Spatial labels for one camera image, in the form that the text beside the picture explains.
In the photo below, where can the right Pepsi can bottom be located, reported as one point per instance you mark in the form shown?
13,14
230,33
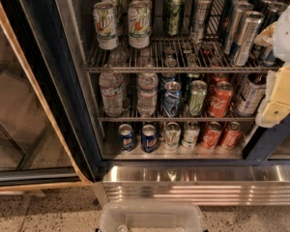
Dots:
148,138

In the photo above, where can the left Coca-Cola can bottom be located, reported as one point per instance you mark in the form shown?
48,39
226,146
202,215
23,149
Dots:
211,135

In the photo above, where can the right 7up can bottom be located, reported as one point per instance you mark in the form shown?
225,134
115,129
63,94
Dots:
191,132

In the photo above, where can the blue Pepsi can middle shelf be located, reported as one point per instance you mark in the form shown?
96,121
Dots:
171,98

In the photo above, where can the second row left 7up can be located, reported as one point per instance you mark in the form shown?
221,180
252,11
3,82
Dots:
118,16

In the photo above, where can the left 7up can bottom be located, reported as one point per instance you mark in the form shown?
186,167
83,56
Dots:
172,135

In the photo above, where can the front silver Red Bull can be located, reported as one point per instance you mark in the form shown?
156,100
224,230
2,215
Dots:
248,27

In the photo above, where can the clear plastic bin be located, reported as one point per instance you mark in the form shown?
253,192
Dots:
150,216

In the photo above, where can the coca-cola can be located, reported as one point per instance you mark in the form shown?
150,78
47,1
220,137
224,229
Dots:
211,135
231,136

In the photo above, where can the left Pepsi can bottom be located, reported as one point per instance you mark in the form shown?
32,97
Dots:
126,137

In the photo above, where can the green tall can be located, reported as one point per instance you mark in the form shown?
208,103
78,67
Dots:
174,16

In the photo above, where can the white tilted can middle shelf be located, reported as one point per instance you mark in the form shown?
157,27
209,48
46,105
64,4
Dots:
251,94

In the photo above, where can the blue Red Bull can front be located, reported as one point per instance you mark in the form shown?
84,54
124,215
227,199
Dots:
266,56

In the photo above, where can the top wire shelf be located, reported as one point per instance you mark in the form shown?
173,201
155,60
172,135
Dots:
166,55

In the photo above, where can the right water bottle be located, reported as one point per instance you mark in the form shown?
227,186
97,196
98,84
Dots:
147,93

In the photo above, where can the silver red bull can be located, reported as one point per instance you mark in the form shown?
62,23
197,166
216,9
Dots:
238,10
248,27

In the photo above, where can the pepsi can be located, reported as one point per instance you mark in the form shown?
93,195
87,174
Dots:
126,137
148,138

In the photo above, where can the open glass fridge door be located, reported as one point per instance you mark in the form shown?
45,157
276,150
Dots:
38,146

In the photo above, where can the silver striped tall can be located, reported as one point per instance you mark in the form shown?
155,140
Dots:
200,18

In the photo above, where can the right Coca-Cola can bottom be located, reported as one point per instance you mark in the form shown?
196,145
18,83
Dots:
231,136

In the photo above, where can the green Sprite can middle shelf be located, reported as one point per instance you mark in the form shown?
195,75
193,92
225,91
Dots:
197,95

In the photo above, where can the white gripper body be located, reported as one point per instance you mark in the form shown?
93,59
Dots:
289,33

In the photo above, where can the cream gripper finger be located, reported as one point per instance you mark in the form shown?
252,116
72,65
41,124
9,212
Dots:
276,104
265,38

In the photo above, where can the red Coca-Cola can middle shelf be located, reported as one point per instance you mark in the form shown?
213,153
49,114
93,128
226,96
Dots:
220,97

